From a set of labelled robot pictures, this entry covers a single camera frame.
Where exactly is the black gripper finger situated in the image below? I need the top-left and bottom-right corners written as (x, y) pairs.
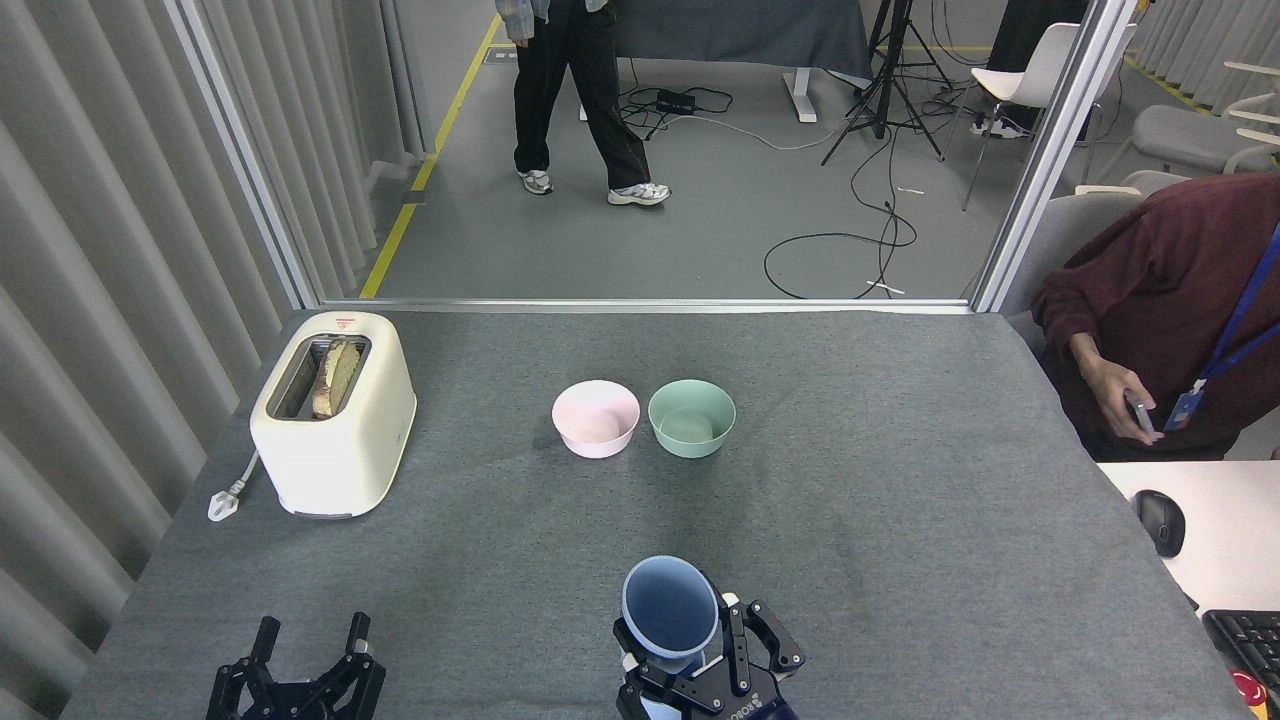
top-left (205, 615), bottom-right (297, 720)
top-left (300, 612), bottom-right (387, 720)

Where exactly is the black cable bundle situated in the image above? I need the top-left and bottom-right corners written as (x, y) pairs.
top-left (620, 85), bottom-right (736, 143)

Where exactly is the grey office chair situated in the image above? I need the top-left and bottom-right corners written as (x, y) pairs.
top-left (1000, 185), bottom-right (1146, 351)

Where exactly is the silver aluminium post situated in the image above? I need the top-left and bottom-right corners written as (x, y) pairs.
top-left (970, 0), bottom-right (1141, 313)
top-left (165, 0), bottom-right (321, 309)

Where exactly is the black computer mouse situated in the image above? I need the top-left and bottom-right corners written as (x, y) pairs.
top-left (1135, 490), bottom-right (1187, 559)

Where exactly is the white toaster plug and cord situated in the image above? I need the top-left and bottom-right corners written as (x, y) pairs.
top-left (207, 448), bottom-right (263, 524)

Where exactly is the white floor cable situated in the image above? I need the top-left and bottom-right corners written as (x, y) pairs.
top-left (690, 112), bottom-right (853, 153)

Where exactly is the red round button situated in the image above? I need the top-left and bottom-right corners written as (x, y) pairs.
top-left (1228, 668), bottom-right (1273, 716)

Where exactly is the person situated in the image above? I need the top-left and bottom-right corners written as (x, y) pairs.
top-left (1030, 172), bottom-right (1280, 463)
top-left (494, 0), bottom-right (672, 208)
top-left (968, 0), bottom-right (1091, 139)

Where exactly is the grey lounge chair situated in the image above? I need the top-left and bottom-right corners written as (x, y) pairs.
top-left (1118, 170), bottom-right (1193, 197)
top-left (1095, 60), bottom-right (1280, 191)

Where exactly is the table with dark cloth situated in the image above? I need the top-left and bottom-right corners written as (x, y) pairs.
top-left (608, 0), bottom-right (874, 124)

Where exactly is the cream white toaster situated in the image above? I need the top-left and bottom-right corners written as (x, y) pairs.
top-left (250, 311), bottom-right (418, 520)

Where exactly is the person's right hand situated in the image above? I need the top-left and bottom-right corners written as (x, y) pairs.
top-left (1070, 334), bottom-right (1162, 445)

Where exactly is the blue lanyard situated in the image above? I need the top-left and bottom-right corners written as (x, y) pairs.
top-left (1195, 222), bottom-right (1280, 389)

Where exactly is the green bowl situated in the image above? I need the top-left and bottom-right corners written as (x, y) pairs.
top-left (648, 379), bottom-right (737, 460)

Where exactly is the black keyboard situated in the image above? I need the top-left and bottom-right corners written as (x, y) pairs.
top-left (1200, 608), bottom-right (1280, 691)

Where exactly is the pink bowl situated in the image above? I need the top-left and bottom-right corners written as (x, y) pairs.
top-left (552, 380), bottom-right (641, 460)

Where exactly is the white chair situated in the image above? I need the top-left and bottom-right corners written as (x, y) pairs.
top-left (960, 22), bottom-right (1141, 213)

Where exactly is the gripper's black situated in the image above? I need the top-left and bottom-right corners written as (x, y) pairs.
top-left (612, 597), bottom-right (807, 720)

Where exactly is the black looped floor cable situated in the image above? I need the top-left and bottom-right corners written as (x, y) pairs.
top-left (763, 120), bottom-right (919, 301)

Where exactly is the silver aluminium rail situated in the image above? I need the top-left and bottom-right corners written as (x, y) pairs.
top-left (318, 298), bottom-right (973, 316)

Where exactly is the toasted bread slice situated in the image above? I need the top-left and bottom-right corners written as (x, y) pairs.
top-left (311, 337), bottom-right (363, 419)

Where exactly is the black tripod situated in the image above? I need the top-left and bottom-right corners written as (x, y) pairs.
top-left (820, 0), bottom-right (956, 168)

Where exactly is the white desk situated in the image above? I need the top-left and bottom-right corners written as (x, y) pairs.
top-left (1095, 460), bottom-right (1280, 616)

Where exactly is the blue id badge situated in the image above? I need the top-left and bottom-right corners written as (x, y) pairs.
top-left (1163, 390), bottom-right (1207, 434)

